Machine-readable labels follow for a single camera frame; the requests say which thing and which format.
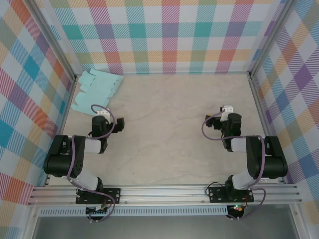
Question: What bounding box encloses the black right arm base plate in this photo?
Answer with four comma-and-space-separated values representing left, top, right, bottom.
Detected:
207, 186, 255, 204

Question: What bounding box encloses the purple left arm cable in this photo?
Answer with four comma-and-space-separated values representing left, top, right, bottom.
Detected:
66, 104, 117, 224

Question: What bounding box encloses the thin black wire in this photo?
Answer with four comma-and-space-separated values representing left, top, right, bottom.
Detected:
204, 182, 227, 197

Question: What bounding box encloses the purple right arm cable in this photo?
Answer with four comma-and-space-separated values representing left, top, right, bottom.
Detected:
201, 111, 267, 222

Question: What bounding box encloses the aluminium table edge rail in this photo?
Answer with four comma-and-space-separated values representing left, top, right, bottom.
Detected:
248, 71, 286, 184
44, 76, 78, 187

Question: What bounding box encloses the aluminium mounting rail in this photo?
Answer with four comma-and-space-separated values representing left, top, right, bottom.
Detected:
26, 183, 303, 207

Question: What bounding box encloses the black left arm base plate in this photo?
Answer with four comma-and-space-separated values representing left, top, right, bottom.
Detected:
75, 187, 122, 205

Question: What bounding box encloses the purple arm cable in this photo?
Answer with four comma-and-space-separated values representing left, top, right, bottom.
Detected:
66, 104, 117, 224
201, 111, 267, 222

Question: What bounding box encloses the slotted grey cable duct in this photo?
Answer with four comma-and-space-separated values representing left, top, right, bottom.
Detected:
39, 208, 229, 217

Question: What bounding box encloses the light teal paper box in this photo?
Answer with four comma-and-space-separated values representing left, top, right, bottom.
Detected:
71, 68, 125, 117

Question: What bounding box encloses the aluminium upright frame post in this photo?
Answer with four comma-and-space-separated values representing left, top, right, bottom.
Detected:
24, 0, 78, 82
249, 0, 294, 75

